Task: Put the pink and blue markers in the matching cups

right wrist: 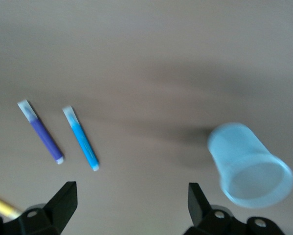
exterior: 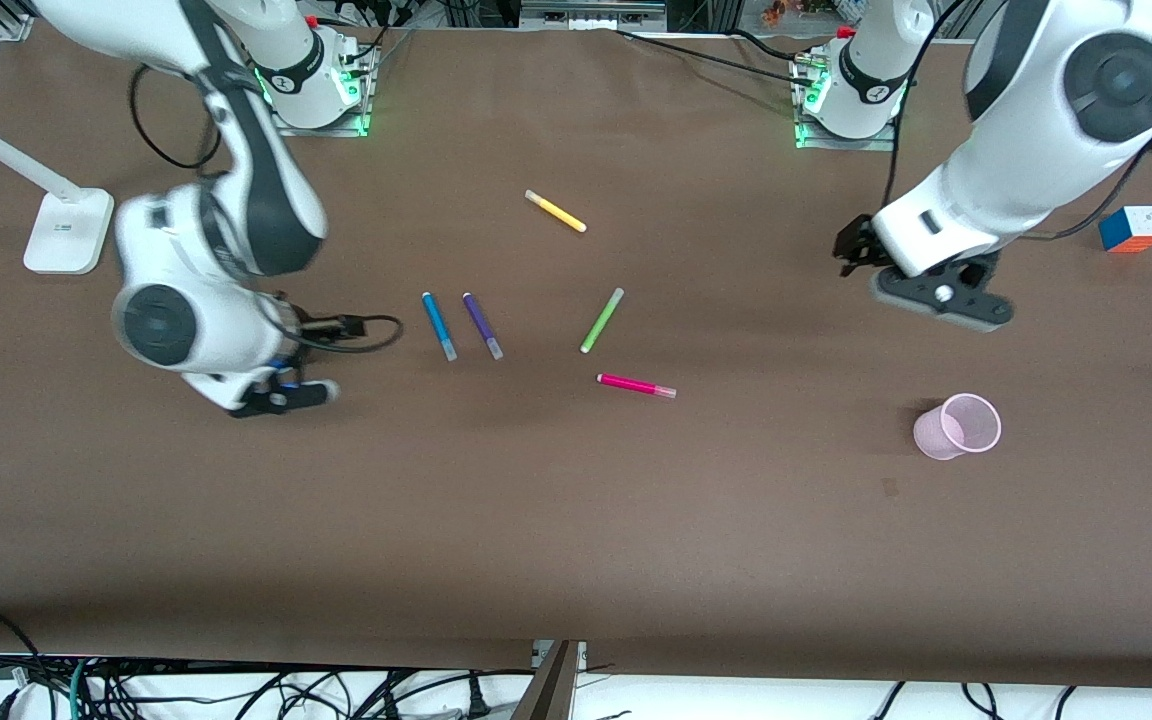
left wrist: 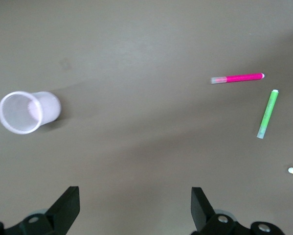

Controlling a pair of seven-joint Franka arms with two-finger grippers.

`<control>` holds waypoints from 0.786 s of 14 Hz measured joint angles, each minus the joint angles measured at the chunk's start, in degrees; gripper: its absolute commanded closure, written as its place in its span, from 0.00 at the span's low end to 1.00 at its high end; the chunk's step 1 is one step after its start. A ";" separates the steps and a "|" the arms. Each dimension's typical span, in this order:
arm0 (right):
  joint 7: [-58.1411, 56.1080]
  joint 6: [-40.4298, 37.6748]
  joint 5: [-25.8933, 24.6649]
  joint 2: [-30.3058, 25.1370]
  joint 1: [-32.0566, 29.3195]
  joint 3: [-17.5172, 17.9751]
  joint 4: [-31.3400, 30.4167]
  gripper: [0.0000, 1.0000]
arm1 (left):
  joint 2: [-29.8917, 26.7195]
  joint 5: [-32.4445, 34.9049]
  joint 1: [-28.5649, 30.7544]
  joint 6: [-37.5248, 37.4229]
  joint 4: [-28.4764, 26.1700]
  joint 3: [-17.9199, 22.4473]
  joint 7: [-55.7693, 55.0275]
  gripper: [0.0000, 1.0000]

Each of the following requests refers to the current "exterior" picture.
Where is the pink marker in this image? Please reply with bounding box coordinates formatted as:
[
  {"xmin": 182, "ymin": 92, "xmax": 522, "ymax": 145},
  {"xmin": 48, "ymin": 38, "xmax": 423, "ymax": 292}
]
[{"xmin": 596, "ymin": 373, "xmax": 678, "ymax": 400}]

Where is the blue marker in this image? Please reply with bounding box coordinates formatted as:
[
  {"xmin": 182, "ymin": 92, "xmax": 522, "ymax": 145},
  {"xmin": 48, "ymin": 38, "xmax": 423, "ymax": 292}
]
[{"xmin": 422, "ymin": 291, "xmax": 459, "ymax": 363}]

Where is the translucent pink plastic cup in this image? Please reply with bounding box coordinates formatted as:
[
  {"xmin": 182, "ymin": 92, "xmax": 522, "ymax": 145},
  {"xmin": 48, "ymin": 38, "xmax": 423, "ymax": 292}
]
[{"xmin": 913, "ymin": 392, "xmax": 1003, "ymax": 462}]

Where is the purple marker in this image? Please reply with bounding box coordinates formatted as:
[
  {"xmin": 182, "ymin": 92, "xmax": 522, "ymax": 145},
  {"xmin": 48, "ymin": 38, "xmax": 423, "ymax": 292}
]
[{"xmin": 462, "ymin": 291, "xmax": 505, "ymax": 362}]

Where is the green marker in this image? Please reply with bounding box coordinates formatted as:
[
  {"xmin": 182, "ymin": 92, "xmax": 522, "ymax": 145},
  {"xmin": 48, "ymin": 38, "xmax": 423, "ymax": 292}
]
[{"xmin": 579, "ymin": 287, "xmax": 626, "ymax": 355}]

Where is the colourful puzzle cube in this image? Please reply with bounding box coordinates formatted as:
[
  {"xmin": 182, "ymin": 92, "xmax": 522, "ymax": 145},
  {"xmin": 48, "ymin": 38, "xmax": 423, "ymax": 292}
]
[{"xmin": 1098, "ymin": 205, "xmax": 1152, "ymax": 255}]

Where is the white desk lamp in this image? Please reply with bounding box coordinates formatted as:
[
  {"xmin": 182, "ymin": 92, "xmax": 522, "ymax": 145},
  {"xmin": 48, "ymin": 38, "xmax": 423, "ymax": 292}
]
[{"xmin": 0, "ymin": 98, "xmax": 116, "ymax": 276}]

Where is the yellow marker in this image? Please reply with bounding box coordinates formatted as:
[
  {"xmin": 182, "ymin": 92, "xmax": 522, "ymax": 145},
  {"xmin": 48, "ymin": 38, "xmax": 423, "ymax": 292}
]
[{"xmin": 524, "ymin": 189, "xmax": 588, "ymax": 234}]

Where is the dark table support beam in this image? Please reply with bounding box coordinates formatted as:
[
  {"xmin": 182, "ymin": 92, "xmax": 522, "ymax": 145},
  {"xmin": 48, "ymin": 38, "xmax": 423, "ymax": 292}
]
[{"xmin": 510, "ymin": 640, "xmax": 584, "ymax": 720}]

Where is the black camera cable with plug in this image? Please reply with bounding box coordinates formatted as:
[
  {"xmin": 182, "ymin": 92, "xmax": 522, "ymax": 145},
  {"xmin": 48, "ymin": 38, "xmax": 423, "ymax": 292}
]
[{"xmin": 291, "ymin": 313, "xmax": 404, "ymax": 354}]

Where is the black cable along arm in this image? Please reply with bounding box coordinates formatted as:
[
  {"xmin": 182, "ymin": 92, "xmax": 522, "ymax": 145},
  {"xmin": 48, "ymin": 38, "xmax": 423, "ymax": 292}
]
[{"xmin": 879, "ymin": 0, "xmax": 973, "ymax": 216}]

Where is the black cable across table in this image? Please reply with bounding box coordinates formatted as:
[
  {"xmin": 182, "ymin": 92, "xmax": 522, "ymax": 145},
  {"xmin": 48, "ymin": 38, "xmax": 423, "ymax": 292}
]
[{"xmin": 614, "ymin": 28, "xmax": 817, "ymax": 79}]

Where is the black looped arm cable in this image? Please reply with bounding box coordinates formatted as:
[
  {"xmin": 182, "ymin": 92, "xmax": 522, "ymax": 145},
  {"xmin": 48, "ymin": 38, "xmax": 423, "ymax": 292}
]
[{"xmin": 127, "ymin": 62, "xmax": 225, "ymax": 172}]

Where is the silver metal rail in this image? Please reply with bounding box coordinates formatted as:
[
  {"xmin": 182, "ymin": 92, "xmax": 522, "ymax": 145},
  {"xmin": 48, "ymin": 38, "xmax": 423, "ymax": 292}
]
[{"xmin": 520, "ymin": 0, "xmax": 669, "ymax": 31}]

